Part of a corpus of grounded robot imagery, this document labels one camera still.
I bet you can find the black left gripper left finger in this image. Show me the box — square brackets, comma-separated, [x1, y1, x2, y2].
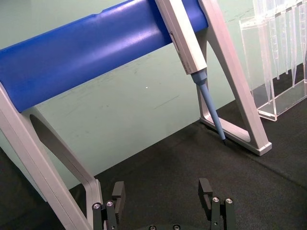
[92, 181, 127, 230]

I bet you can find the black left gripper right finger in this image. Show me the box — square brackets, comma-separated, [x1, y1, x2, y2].
[198, 178, 235, 230]

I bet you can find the black table cloth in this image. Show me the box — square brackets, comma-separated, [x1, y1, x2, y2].
[0, 62, 307, 230]

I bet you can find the clear acrylic tip rack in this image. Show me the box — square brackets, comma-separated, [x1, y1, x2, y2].
[238, 16, 307, 121]

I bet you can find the large clear pipette tip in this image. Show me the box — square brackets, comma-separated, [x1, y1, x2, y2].
[252, 0, 277, 105]

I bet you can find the grey stand with blue bar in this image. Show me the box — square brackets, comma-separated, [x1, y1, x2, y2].
[0, 0, 272, 230]

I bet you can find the grey pipette with blue shaft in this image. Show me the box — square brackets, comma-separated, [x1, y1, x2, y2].
[154, 0, 227, 147]

